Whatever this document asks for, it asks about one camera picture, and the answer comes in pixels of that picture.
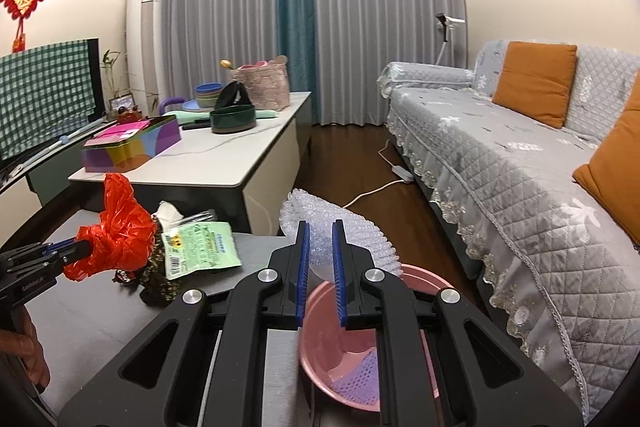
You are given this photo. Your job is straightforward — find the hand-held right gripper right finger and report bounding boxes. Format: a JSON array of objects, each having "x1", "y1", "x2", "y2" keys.
[{"x1": 331, "y1": 219, "x2": 586, "y2": 427}]

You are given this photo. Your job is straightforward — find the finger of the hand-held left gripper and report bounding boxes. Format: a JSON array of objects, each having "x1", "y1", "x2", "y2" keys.
[
  {"x1": 59, "y1": 256, "x2": 91, "y2": 279},
  {"x1": 48, "y1": 239, "x2": 94, "y2": 260}
]

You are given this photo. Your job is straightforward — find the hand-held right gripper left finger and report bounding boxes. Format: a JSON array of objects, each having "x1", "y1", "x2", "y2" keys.
[{"x1": 57, "y1": 221, "x2": 311, "y2": 427}]

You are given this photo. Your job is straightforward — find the red plastic bag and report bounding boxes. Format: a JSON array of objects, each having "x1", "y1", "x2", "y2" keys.
[{"x1": 62, "y1": 173, "x2": 157, "y2": 282}]

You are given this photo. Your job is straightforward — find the clear bubble wrap sheet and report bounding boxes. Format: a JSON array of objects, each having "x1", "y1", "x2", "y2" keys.
[{"x1": 278, "y1": 188, "x2": 405, "y2": 283}]

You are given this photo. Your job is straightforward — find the pink plastic basin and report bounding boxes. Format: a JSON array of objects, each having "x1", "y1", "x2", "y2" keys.
[{"x1": 299, "y1": 263, "x2": 453, "y2": 408}]

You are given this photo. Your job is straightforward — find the person's left hand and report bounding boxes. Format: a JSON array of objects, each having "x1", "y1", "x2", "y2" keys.
[{"x1": 0, "y1": 317, "x2": 51, "y2": 390}]

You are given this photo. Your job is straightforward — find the green television stand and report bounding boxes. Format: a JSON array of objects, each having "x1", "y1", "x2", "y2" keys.
[{"x1": 0, "y1": 119, "x2": 116, "y2": 253}]

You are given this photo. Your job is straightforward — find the dark patterned wrapper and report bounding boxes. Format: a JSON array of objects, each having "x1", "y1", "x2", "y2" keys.
[{"x1": 112, "y1": 217, "x2": 182, "y2": 308}]

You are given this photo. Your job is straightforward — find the white crumpled tissue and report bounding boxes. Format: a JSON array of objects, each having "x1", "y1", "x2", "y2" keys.
[{"x1": 152, "y1": 201, "x2": 187, "y2": 229}]

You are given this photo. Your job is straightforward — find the green snack packet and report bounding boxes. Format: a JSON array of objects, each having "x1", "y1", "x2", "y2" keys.
[{"x1": 161, "y1": 221, "x2": 243, "y2": 281}]

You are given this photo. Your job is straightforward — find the colourful tin box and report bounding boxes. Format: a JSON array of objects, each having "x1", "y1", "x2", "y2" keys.
[{"x1": 80, "y1": 115, "x2": 182, "y2": 174}]

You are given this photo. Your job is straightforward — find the pink paper box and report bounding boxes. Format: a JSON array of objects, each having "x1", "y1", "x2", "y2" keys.
[{"x1": 85, "y1": 119, "x2": 152, "y2": 148}]

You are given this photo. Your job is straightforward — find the white coffee table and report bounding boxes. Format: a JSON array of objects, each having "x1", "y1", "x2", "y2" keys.
[{"x1": 67, "y1": 91, "x2": 313, "y2": 235}]

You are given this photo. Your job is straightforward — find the green checked cloth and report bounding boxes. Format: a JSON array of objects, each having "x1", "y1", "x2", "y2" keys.
[{"x1": 0, "y1": 39, "x2": 98, "y2": 160}]

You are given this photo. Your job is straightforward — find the light green cloth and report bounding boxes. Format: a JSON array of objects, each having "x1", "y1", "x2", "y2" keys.
[{"x1": 162, "y1": 108, "x2": 278, "y2": 121}]

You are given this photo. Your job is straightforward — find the dark green bowl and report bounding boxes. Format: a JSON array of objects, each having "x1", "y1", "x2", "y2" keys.
[{"x1": 210, "y1": 105, "x2": 257, "y2": 135}]

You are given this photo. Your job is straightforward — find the black television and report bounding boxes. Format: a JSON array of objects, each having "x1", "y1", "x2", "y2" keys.
[{"x1": 0, "y1": 38, "x2": 108, "y2": 182}]

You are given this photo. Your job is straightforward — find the grey quilted sofa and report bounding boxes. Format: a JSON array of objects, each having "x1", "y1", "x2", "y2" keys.
[{"x1": 376, "y1": 39, "x2": 640, "y2": 413}]

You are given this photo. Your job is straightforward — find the bamboo plant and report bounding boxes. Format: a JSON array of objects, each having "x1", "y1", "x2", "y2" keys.
[{"x1": 100, "y1": 49, "x2": 161, "y2": 108}]

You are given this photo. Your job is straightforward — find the pink lace basket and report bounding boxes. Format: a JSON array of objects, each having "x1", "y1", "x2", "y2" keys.
[{"x1": 230, "y1": 56, "x2": 292, "y2": 110}]

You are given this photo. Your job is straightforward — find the stack of pastel bowls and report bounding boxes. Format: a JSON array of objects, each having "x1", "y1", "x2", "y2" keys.
[{"x1": 195, "y1": 82, "x2": 227, "y2": 110}]

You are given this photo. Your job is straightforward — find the white standing air conditioner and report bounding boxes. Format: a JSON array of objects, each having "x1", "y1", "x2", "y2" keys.
[{"x1": 124, "y1": 0, "x2": 166, "y2": 108}]

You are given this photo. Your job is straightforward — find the teal curtain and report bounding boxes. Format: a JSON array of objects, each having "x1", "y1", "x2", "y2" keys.
[{"x1": 277, "y1": 0, "x2": 318, "y2": 125}]

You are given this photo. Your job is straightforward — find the white floor lamp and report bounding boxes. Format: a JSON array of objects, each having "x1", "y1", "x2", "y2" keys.
[{"x1": 434, "y1": 13, "x2": 467, "y2": 66}]

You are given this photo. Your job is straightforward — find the grey curtains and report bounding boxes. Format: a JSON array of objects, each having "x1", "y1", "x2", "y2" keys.
[{"x1": 152, "y1": 0, "x2": 468, "y2": 128}]

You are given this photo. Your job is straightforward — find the orange cushion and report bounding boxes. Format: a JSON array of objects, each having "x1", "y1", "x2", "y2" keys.
[
  {"x1": 572, "y1": 69, "x2": 640, "y2": 238},
  {"x1": 491, "y1": 41, "x2": 578, "y2": 129}
]

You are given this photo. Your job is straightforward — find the white power cable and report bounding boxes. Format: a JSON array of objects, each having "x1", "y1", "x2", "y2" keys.
[{"x1": 341, "y1": 138, "x2": 416, "y2": 209}]

